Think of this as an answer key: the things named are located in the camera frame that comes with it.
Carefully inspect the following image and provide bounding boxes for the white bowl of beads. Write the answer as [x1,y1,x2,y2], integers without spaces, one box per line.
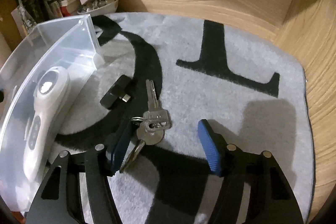
[77,0,119,17]

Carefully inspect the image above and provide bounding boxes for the silver keys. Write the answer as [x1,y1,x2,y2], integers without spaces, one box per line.
[120,80,171,173]

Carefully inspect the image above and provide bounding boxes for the red small box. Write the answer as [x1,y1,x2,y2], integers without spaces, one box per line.
[58,0,81,17]

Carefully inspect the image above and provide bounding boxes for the black small usb adapter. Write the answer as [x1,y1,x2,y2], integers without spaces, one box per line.
[100,75,131,110]

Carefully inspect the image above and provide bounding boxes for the clear plastic storage bin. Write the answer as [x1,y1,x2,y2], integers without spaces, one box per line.
[1,15,104,211]

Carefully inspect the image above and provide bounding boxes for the dark wine bottle elephant label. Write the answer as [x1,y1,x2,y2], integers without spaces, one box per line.
[17,0,50,34]

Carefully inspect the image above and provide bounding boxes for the white handheld massager device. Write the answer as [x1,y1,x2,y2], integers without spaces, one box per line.
[23,66,70,181]

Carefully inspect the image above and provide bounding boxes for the grey rug with black letters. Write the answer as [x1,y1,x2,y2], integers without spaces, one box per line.
[55,13,314,223]

